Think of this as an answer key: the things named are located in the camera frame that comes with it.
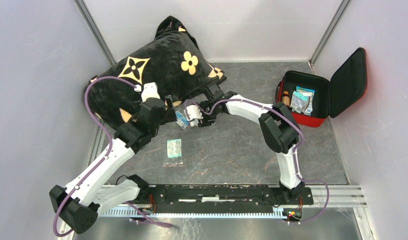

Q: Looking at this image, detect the blue white clear packet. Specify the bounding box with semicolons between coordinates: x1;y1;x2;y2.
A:
175;111;189;130

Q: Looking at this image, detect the teal plaster packet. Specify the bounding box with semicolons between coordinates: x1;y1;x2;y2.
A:
167;139;182;158

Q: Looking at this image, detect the brown bottle orange cap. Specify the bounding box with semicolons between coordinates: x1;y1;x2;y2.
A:
282;91;290;107

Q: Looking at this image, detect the small clear zip bag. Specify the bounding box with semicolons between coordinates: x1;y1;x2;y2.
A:
290;91;311;112

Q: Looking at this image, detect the blue white wipes pack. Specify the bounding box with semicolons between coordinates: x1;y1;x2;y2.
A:
296;86;315;98

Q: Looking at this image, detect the red medicine kit case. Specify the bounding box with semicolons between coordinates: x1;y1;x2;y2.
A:
275;47;368;128

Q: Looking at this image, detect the white bottle green label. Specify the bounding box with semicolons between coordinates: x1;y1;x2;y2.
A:
189;119;199;127

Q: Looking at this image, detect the white blue gauze packet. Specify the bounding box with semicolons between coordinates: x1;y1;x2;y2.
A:
290;97;312;116

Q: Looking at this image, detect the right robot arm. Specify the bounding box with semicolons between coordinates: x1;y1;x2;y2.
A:
185;84;305;204

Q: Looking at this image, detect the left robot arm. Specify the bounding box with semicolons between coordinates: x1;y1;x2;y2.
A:
49;95;176;234

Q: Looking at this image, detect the black pillow with gold flowers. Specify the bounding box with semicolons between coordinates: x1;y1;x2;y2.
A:
83;16;227;130

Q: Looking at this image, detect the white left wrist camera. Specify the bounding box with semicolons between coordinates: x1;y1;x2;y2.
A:
135;82;160;102

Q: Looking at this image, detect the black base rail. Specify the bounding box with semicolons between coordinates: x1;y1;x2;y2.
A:
130;184;314;214

